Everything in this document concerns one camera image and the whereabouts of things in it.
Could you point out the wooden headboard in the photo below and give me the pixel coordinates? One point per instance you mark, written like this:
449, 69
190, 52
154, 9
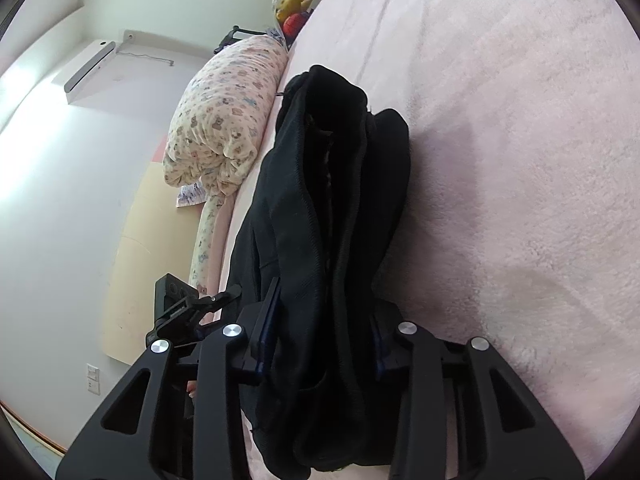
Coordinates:
145, 260

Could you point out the floral patterned pillow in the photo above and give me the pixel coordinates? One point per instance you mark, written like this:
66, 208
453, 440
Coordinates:
220, 120

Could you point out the black pants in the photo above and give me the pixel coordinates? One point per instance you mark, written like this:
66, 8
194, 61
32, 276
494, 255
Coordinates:
310, 200

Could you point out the orange ball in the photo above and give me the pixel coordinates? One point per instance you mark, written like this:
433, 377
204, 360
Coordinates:
294, 24

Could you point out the white wall switch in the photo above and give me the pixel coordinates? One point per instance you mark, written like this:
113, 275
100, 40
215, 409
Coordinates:
93, 378

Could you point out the white air conditioner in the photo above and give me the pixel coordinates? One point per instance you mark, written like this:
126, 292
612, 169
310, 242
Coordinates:
90, 72

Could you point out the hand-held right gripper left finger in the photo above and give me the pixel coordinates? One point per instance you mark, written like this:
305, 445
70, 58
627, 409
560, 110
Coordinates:
266, 320

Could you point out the small printed cloth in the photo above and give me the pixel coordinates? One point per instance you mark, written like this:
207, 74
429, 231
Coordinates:
189, 195

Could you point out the yellow plush toy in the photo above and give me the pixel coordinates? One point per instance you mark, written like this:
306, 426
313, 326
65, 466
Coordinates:
292, 4

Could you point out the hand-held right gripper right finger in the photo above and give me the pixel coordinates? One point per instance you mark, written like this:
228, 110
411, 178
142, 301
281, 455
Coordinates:
379, 355

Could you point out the pink fleece bed blanket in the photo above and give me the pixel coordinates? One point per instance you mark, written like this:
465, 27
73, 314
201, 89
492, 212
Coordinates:
500, 135

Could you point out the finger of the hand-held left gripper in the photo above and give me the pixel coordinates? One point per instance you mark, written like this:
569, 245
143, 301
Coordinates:
215, 300

